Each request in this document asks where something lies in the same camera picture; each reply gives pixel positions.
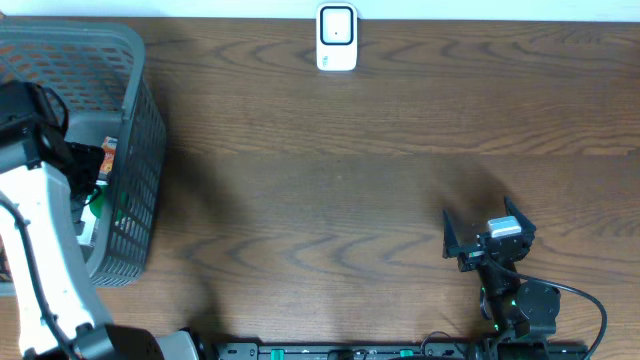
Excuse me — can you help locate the white barcode scanner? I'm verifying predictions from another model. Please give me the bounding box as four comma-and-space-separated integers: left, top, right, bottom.
316, 2, 358, 72

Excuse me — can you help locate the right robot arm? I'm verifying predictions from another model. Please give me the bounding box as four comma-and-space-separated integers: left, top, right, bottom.
443, 197, 561, 359

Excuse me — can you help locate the white green carton box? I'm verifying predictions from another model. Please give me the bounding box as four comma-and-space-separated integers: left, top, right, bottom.
74, 180, 107, 247

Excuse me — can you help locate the grey plastic mesh basket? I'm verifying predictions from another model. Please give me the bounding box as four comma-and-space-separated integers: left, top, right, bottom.
1, 19, 167, 288

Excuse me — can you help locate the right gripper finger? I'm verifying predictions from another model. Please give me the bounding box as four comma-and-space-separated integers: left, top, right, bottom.
442, 211, 459, 259
504, 196, 537, 235

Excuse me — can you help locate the orange snack packet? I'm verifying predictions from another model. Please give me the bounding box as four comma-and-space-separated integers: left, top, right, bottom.
98, 136, 118, 181

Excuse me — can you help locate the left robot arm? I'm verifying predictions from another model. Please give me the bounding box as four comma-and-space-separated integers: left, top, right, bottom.
1, 80, 206, 359

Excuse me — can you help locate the green lid jar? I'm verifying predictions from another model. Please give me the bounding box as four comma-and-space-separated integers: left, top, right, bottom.
115, 191, 129, 223

